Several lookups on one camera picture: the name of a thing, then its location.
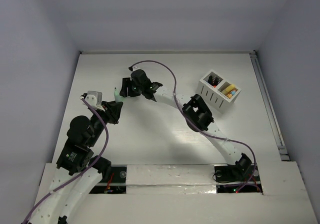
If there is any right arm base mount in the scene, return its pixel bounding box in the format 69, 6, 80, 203
212, 163, 263, 193

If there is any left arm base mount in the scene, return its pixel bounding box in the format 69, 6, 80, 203
89, 165, 127, 194

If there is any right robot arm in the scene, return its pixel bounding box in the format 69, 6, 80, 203
120, 69, 252, 180

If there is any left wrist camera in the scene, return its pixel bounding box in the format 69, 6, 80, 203
80, 91, 103, 110

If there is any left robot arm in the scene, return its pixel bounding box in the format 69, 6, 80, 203
23, 98, 123, 223

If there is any green pastel marker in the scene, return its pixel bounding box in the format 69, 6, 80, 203
113, 88, 123, 103

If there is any white two-slot pen holder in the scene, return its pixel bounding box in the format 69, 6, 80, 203
196, 70, 242, 114

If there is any yellow pastel marker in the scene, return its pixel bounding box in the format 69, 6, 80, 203
222, 84, 236, 95

